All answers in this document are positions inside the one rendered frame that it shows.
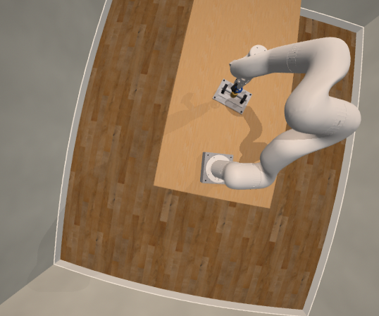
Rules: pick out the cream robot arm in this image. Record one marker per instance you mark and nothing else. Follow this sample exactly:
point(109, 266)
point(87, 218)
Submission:
point(309, 109)

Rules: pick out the brass valve with blue handwheel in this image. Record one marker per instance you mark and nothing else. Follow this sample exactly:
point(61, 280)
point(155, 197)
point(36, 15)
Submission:
point(236, 98)

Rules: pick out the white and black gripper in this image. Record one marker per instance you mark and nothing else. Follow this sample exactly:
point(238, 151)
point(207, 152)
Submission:
point(238, 83)

